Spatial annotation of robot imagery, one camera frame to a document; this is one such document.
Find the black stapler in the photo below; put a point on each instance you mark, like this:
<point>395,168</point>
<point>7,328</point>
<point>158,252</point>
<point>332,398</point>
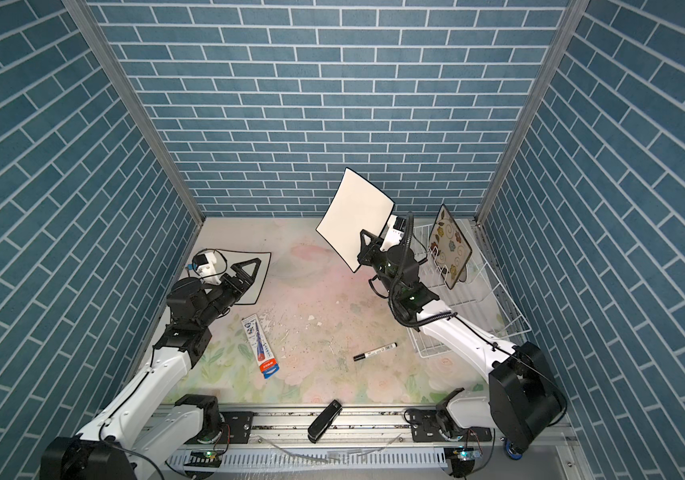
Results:
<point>323,421</point>

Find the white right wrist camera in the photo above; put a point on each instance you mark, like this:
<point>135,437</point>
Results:
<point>395,229</point>

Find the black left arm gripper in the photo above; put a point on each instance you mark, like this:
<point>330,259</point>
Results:
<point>238,292</point>

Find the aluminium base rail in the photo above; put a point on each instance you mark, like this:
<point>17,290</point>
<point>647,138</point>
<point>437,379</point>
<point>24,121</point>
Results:
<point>275,439</point>

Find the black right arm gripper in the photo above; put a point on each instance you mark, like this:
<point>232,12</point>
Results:
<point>370,253</point>

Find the blue black handheld tool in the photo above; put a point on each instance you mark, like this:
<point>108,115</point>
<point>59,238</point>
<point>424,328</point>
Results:
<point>511,451</point>

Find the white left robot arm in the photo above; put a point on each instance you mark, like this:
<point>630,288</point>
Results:
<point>116,444</point>

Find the blue white toothpaste box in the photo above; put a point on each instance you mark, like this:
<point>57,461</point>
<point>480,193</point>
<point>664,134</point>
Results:
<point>267,363</point>

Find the floral square plate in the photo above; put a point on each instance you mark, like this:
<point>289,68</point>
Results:
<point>448,247</point>

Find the round white plate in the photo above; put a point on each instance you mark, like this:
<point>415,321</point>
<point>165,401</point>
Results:
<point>464,274</point>

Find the black marker pen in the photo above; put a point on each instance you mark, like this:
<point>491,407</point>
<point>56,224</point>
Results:
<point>375,351</point>

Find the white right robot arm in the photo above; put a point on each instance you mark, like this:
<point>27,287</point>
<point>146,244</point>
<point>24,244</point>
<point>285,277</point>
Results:
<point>523,397</point>

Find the white wire dish rack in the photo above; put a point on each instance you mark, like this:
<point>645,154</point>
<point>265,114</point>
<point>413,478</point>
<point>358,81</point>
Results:
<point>480,297</point>

